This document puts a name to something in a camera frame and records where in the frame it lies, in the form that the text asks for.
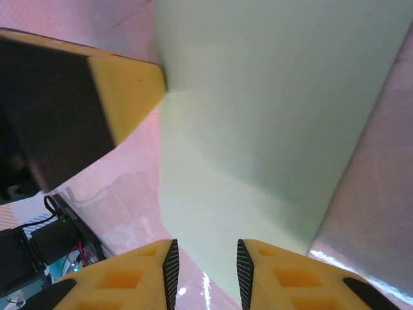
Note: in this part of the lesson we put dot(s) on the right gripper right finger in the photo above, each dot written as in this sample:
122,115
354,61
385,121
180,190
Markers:
290,284

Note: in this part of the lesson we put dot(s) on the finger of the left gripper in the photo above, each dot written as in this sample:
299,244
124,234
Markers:
96,97

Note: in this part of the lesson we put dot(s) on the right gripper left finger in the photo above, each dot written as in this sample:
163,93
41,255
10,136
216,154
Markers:
129,284

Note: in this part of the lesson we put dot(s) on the light green paper sheet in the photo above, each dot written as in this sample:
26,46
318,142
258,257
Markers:
258,97

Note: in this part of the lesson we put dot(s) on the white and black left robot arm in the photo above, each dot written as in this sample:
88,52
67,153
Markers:
51,239

